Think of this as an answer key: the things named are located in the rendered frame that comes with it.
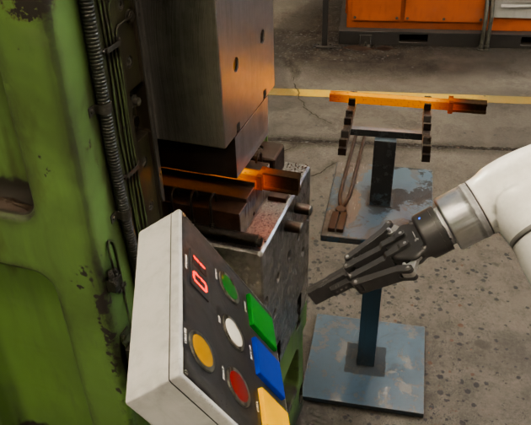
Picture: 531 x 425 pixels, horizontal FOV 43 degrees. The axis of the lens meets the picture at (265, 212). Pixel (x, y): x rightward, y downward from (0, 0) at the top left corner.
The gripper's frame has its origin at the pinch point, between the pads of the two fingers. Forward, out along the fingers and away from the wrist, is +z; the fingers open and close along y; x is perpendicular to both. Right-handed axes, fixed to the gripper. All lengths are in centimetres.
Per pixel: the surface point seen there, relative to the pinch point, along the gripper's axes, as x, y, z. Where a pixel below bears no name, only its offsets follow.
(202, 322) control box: 17.4, -14.3, 13.2
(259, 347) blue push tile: 3.1, -8.4, 12.4
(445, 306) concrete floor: -127, 103, -5
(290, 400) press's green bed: -80, 53, 45
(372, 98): -24, 90, -20
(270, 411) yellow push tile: 2.1, -19.6, 12.5
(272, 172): -2.5, 44.8, 6.1
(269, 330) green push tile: -1.5, -0.9, 12.4
